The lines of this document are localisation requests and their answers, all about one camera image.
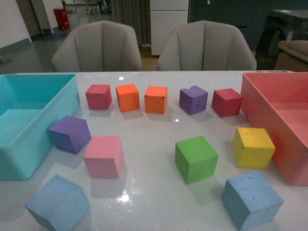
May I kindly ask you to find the light blue foam cube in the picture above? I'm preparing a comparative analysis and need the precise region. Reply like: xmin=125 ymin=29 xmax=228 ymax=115
xmin=221 ymin=171 xmax=283 ymax=231
xmin=25 ymin=175 xmax=90 ymax=231

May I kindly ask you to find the right orange foam cube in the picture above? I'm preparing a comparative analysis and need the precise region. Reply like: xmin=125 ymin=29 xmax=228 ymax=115
xmin=144 ymin=86 xmax=168 ymax=114

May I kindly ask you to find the orange foam cube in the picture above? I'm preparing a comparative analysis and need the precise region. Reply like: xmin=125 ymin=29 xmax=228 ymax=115
xmin=144 ymin=86 xmax=168 ymax=114
xmin=115 ymin=84 xmax=140 ymax=113

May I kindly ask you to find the left orange foam cube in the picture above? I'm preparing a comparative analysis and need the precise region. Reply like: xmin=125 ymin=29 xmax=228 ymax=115
xmin=115 ymin=84 xmax=140 ymax=113

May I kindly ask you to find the notched purple foam cube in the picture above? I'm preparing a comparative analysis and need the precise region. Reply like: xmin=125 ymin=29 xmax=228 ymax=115
xmin=179 ymin=85 xmax=208 ymax=115

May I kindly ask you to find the pinkish red foam cube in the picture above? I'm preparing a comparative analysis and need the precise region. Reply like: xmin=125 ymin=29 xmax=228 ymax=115
xmin=86 ymin=84 xmax=112 ymax=110

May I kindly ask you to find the green foam cube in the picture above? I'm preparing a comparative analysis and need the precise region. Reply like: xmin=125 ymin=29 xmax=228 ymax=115
xmin=175 ymin=136 xmax=218 ymax=184

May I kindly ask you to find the pink foam cube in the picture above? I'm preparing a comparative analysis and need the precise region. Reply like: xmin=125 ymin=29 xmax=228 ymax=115
xmin=84 ymin=136 xmax=124 ymax=179

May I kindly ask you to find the dark red foam cube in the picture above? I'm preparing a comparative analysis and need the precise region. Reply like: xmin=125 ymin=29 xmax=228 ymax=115
xmin=211 ymin=89 xmax=243 ymax=117

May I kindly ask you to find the left purple foam cube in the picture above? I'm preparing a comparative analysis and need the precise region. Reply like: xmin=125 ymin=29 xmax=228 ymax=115
xmin=49 ymin=116 xmax=91 ymax=154

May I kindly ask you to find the right grey chair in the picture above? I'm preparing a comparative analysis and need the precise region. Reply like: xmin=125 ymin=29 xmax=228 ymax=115
xmin=157 ymin=21 xmax=257 ymax=71

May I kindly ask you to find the grey chair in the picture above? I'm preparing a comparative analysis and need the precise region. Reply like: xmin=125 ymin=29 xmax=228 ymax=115
xmin=157 ymin=21 xmax=257 ymax=71
xmin=51 ymin=21 xmax=142 ymax=73

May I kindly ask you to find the left grey chair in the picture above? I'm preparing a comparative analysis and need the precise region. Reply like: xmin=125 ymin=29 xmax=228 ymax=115
xmin=51 ymin=21 xmax=142 ymax=73

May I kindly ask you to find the white cabinet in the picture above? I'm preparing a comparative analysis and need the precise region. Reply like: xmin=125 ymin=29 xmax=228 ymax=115
xmin=150 ymin=0 xmax=189 ymax=56

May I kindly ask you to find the yellow foam cube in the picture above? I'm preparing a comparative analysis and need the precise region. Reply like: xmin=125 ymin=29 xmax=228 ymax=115
xmin=232 ymin=127 xmax=275 ymax=169

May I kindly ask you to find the teal plastic bin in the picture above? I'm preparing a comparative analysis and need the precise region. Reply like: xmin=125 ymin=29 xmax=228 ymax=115
xmin=0 ymin=73 xmax=80 ymax=180

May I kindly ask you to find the pink plastic bin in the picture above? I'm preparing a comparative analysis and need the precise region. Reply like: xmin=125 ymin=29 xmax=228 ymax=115
xmin=241 ymin=72 xmax=308 ymax=186

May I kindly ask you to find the red fire extinguisher box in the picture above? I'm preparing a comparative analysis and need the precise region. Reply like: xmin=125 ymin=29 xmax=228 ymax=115
xmin=53 ymin=8 xmax=70 ymax=30

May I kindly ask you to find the brown cardboard box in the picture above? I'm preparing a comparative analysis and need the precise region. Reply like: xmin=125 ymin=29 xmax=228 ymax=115
xmin=274 ymin=40 xmax=308 ymax=72

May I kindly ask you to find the dark grey appliance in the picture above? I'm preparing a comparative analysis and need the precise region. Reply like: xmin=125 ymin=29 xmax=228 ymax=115
xmin=255 ymin=10 xmax=308 ymax=70

